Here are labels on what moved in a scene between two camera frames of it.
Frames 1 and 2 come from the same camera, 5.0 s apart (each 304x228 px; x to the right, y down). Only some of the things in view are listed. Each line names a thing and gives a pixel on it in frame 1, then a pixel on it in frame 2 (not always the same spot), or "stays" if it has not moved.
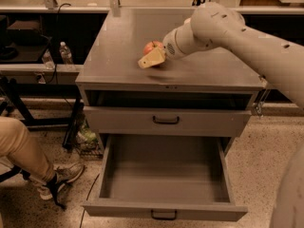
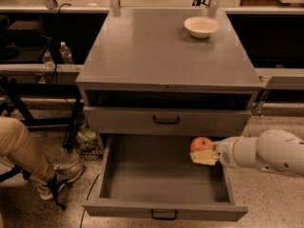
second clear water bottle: x=47 y=60 stays
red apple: x=151 y=45 -> x=200 y=143
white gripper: x=170 y=48 -> x=224 y=152
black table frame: x=14 y=93 stays
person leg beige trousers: x=19 y=145 stays
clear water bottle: x=66 y=53 stays
